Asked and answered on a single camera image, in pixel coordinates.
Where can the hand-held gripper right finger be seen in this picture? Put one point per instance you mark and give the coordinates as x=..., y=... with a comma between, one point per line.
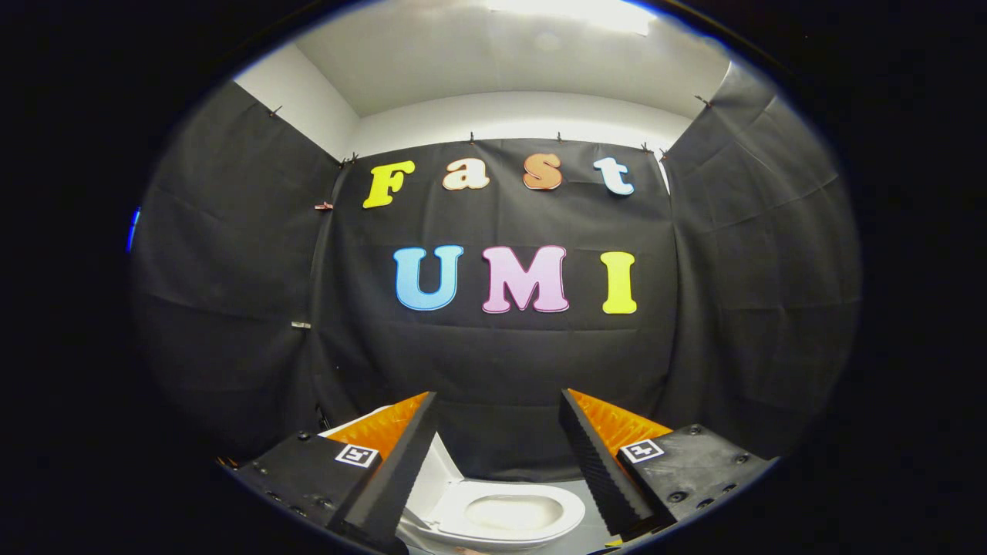
x=597, y=470

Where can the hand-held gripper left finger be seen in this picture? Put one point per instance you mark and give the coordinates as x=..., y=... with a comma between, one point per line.
x=393, y=478

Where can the white toilet lid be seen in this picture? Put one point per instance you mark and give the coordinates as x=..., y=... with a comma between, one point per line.
x=439, y=478

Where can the black backdrop cloth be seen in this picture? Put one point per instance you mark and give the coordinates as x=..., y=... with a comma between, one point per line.
x=501, y=362

